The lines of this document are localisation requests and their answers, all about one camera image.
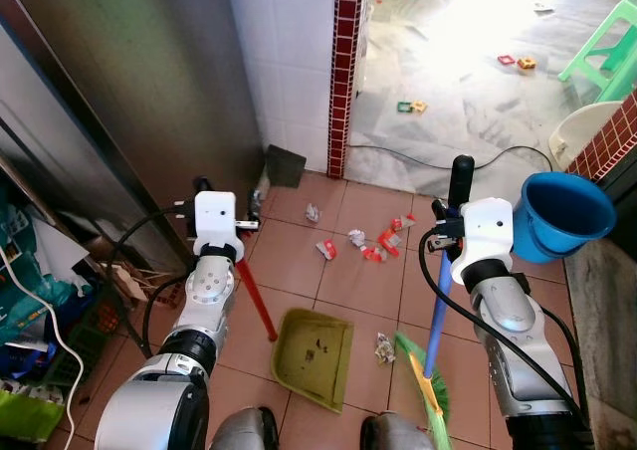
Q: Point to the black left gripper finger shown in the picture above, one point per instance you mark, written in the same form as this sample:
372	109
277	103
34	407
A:
202	184

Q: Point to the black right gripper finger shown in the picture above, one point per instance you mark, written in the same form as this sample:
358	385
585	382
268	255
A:
462	179

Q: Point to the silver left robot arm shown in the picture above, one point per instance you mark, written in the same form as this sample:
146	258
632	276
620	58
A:
164	395

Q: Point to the dark grey flat plate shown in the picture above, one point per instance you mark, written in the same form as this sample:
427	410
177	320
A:
286	166

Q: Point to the small white paper scrap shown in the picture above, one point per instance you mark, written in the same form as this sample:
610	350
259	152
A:
312	212

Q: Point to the red and white wrapper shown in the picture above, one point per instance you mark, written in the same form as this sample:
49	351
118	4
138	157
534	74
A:
325	249

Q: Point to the small orange toy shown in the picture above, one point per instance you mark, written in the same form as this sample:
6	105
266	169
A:
419	106

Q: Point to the crumpled white paper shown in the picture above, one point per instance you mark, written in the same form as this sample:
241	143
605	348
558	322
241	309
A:
356	238

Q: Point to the green square toy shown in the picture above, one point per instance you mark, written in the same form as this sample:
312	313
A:
405	106

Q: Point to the blue plastic bucket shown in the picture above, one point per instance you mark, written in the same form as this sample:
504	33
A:
557	221

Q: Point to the brown cardboard piece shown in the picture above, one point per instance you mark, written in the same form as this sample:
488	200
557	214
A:
129	283

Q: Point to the white plastic basin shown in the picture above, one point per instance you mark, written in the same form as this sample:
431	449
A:
577	131

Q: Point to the stainless steel cabinet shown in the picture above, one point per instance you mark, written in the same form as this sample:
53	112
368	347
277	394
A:
129	82

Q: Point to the red square toy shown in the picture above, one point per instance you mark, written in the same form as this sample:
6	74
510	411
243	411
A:
507	60

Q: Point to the orange toy block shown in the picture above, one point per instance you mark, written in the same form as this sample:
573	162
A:
527	63

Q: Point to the crumpled printed paper ball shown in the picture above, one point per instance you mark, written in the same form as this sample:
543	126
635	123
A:
384	347

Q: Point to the black plastic crate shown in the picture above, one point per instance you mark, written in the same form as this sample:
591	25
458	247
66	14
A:
95	336

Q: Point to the green plastic stool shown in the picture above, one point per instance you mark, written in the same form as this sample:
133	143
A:
607	57

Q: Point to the grey right robot leg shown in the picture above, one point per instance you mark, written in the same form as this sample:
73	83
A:
393	435

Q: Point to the grey robot leg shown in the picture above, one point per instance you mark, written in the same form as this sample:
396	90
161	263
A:
393	435
249	432

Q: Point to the grey left robot leg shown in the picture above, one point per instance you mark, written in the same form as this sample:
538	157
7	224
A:
249	432

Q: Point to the green box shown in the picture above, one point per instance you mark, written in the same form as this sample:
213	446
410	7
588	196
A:
25	415

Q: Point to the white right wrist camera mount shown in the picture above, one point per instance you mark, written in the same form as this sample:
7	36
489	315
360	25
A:
486	236

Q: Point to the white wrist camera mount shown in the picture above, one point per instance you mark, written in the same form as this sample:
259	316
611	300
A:
486	236
215	221

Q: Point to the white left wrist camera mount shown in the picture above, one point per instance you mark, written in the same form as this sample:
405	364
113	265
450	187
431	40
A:
215	221

